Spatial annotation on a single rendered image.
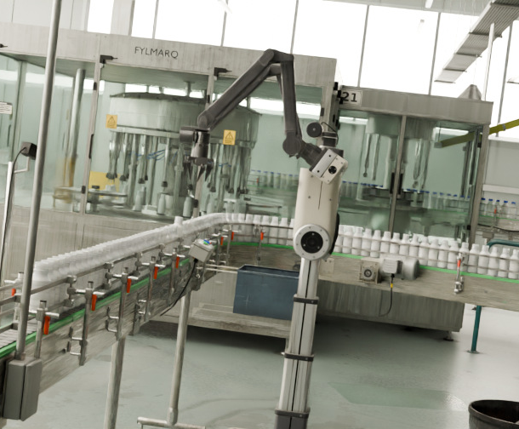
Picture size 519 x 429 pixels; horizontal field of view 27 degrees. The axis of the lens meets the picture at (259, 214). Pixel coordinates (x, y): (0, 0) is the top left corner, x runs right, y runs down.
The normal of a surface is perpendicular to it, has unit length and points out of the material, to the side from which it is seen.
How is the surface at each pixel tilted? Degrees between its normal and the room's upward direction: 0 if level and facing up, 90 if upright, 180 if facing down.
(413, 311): 90
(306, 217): 101
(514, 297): 91
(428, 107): 90
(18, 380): 90
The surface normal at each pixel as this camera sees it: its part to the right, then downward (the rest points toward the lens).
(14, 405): -0.10, 0.04
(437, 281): -0.40, 0.00
